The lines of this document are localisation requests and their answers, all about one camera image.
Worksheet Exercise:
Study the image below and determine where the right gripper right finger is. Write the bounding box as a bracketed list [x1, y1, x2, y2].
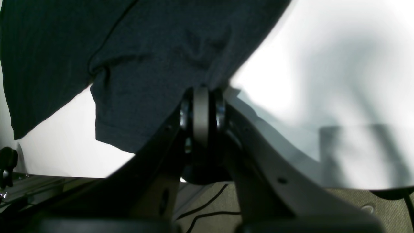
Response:
[209, 90, 384, 233]

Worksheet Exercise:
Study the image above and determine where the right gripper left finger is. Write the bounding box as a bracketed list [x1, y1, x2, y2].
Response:
[49, 88, 194, 233]

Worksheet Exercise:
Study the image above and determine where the black T-shirt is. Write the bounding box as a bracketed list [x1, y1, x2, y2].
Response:
[1, 0, 290, 152]

